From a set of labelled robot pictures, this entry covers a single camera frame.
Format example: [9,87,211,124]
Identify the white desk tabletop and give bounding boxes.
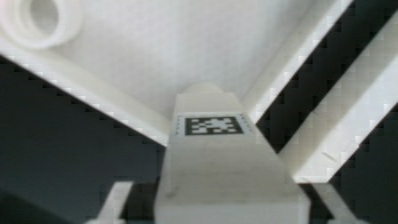
[0,0,357,148]

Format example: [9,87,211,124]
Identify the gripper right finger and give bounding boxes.
[300,183,370,224]

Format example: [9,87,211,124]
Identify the white U-shaped obstacle fence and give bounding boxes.
[279,12,398,183]

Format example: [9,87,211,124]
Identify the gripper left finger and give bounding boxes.
[83,181,156,224]

